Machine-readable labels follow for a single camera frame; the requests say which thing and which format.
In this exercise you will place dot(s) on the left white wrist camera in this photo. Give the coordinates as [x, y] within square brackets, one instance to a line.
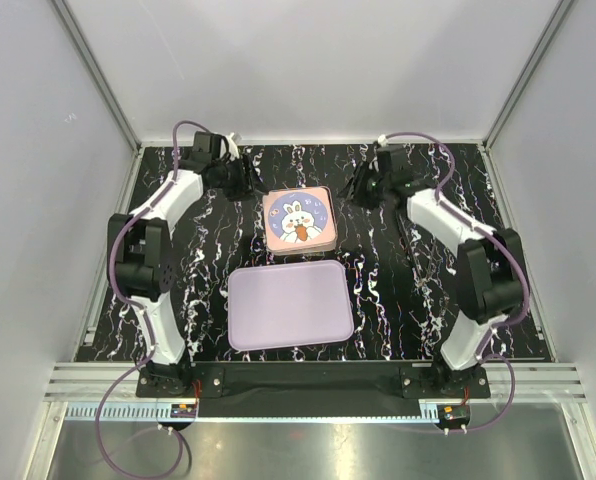
[232, 147]

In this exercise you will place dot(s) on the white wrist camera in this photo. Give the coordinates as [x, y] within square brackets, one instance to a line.
[382, 142]
[232, 147]

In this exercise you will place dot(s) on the pink tin lid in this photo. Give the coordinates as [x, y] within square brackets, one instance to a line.
[299, 215]

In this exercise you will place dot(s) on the pink chocolate tin box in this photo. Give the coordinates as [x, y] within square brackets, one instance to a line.
[302, 249]

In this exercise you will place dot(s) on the lilac plastic tray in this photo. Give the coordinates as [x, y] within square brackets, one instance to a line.
[288, 305]

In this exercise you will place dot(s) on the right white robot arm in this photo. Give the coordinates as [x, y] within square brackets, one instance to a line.
[492, 287]

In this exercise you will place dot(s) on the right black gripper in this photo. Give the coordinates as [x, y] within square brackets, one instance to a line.
[353, 190]

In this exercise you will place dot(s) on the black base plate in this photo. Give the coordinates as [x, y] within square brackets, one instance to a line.
[310, 390]

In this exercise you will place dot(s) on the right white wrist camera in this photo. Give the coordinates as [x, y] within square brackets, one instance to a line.
[382, 142]

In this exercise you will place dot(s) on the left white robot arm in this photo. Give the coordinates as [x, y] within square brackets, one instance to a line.
[140, 261]

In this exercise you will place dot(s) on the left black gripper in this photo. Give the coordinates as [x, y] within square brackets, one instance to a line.
[247, 184]

